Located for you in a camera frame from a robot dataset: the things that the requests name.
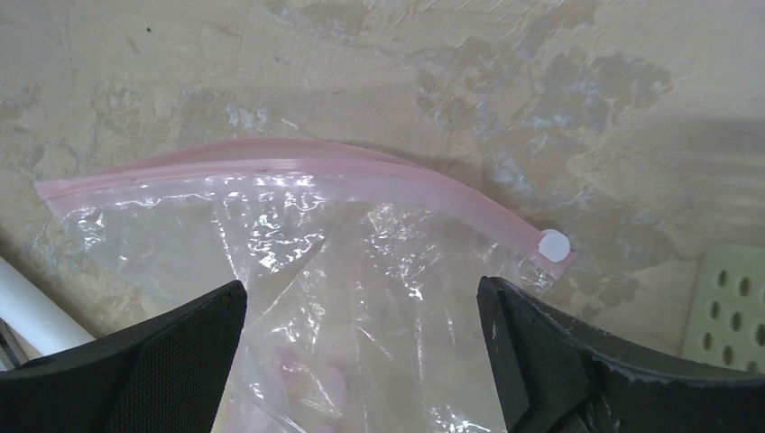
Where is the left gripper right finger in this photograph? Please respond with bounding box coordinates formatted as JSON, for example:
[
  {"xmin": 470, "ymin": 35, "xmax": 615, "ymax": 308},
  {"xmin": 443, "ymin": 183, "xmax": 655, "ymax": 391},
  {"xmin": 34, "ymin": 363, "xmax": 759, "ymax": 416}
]
[{"xmin": 477, "ymin": 277, "xmax": 764, "ymax": 432}]

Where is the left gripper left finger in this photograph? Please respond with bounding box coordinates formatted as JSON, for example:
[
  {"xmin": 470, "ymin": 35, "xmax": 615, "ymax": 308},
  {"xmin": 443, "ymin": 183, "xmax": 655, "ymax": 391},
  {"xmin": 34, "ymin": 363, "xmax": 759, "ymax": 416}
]
[{"xmin": 1, "ymin": 281, "xmax": 247, "ymax": 432}]

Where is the clear pink zip bag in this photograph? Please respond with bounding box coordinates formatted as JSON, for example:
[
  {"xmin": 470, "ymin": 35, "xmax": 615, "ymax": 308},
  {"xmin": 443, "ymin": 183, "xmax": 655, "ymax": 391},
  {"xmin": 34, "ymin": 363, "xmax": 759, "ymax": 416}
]
[{"xmin": 36, "ymin": 139, "xmax": 575, "ymax": 432}]

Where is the light green plastic basket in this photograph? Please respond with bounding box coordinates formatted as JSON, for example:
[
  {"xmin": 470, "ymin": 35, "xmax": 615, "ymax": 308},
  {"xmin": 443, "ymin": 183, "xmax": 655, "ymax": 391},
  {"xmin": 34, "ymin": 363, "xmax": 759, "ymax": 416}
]
[{"xmin": 680, "ymin": 244, "xmax": 764, "ymax": 374}]

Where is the white PVC pipe frame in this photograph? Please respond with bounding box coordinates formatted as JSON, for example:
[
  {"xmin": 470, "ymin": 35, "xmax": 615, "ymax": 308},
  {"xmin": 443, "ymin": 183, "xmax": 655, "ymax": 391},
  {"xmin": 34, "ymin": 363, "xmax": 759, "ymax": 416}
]
[{"xmin": 1, "ymin": 259, "xmax": 95, "ymax": 356}]

